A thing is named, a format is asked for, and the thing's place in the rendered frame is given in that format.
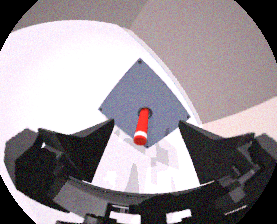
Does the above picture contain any red peg with white band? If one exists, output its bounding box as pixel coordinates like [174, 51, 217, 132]
[134, 108, 149, 145]

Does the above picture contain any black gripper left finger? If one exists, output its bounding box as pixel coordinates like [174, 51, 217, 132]
[38, 119, 114, 184]

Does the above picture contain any blue-grey sloped panel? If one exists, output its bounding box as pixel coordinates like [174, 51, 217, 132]
[98, 57, 191, 149]

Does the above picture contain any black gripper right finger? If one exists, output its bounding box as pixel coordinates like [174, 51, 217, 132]
[178, 120, 255, 185]

